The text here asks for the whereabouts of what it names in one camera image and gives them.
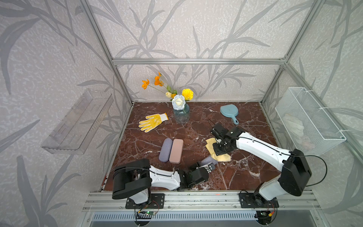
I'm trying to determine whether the yellow microfiber cloth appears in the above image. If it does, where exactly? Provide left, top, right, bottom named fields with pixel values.
left=205, top=137, right=232, bottom=163

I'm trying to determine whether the pink eyeglass case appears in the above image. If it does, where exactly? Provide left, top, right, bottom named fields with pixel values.
left=169, top=139, right=183, bottom=164

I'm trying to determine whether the lavender eyeglass case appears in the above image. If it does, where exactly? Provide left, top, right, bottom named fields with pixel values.
left=159, top=138, right=173, bottom=162
left=201, top=156, right=218, bottom=166

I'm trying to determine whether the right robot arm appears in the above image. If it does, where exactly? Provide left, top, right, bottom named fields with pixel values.
left=210, top=124, right=312, bottom=202

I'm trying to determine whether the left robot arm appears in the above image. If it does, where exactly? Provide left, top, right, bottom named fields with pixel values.
left=112, top=157, right=217, bottom=204

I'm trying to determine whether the teal hand mirror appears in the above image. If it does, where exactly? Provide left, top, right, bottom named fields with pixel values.
left=220, top=104, right=239, bottom=125

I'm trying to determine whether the glass vase with flowers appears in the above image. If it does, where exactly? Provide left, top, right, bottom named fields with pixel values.
left=141, top=72, right=194, bottom=124

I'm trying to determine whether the yellow work glove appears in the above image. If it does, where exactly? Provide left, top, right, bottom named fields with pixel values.
left=139, top=113, right=169, bottom=132

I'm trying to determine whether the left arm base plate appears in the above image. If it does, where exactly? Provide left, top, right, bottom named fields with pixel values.
left=125, top=193, right=165, bottom=210

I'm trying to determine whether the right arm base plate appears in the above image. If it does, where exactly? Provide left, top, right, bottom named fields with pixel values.
left=238, top=192, right=279, bottom=209

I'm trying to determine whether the white wire mesh basket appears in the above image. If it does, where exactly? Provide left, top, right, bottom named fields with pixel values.
left=275, top=87, right=346, bottom=156

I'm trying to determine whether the aluminium mounting rail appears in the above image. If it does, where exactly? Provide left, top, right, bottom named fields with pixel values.
left=82, top=191, right=321, bottom=212

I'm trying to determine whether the clear acrylic wall shelf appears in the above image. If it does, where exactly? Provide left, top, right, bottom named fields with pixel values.
left=41, top=89, right=114, bottom=155

